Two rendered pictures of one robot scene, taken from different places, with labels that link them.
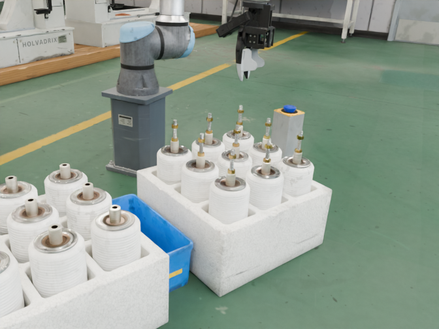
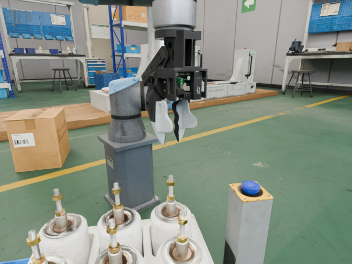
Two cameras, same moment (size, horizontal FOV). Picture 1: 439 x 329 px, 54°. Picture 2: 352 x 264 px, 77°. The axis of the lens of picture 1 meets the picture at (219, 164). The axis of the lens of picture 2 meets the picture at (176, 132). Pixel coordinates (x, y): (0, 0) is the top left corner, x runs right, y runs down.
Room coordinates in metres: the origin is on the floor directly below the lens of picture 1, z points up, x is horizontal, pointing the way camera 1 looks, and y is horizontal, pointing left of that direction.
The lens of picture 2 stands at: (0.87, -0.28, 0.59)
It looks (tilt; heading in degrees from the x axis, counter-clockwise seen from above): 17 degrees down; 30
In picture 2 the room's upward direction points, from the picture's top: straight up
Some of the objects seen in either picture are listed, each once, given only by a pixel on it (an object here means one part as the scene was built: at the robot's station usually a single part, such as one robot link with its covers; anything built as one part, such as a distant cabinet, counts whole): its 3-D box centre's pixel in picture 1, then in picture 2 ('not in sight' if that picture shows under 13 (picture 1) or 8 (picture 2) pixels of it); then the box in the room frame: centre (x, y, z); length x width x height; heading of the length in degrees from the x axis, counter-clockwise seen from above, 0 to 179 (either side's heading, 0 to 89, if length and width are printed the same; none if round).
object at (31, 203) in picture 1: (31, 207); not in sight; (0.73, 0.36, 0.26); 0.02 x 0.02 x 0.03
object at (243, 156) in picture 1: (234, 156); (116, 263); (1.08, -0.04, 0.25); 0.08 x 0.08 x 0.01
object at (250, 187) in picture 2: (289, 109); (250, 188); (1.32, -0.21, 0.32); 0.04 x 0.04 x 0.02
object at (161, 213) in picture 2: (238, 135); (171, 211); (1.24, -0.05, 0.25); 0.08 x 0.08 x 0.01
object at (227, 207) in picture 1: (227, 217); not in sight; (0.91, -0.03, 0.16); 0.10 x 0.10 x 0.18
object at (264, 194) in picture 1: (262, 203); not in sight; (0.99, -0.12, 0.16); 0.10 x 0.10 x 0.18
